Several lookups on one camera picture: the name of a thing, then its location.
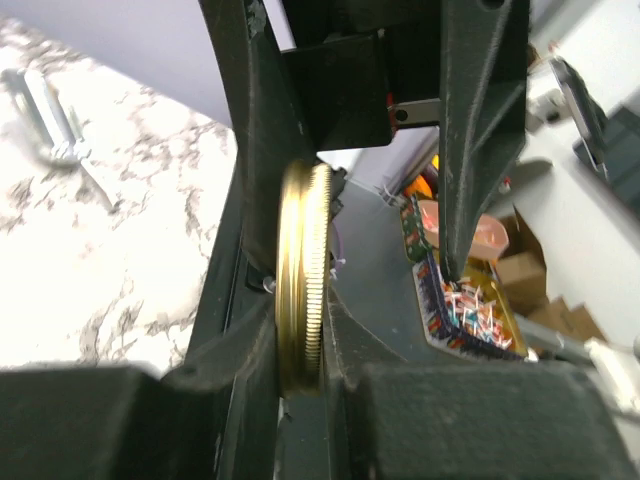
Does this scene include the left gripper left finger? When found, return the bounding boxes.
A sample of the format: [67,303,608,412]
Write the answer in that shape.
[1,296,279,479]

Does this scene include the gold rimmed jar lid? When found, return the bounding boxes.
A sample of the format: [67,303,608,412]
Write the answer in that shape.
[274,161,331,397]

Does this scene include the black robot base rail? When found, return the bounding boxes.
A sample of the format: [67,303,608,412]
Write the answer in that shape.
[185,168,243,361]

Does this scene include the silver metal scoop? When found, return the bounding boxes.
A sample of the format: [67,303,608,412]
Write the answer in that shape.
[1,68,121,213]

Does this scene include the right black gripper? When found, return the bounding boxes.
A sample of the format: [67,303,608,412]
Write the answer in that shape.
[200,0,529,278]

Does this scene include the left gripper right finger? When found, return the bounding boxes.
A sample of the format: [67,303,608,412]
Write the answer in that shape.
[324,293,635,479]

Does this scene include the decorated tin box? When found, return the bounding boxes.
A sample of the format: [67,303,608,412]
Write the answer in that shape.
[400,195,528,361]

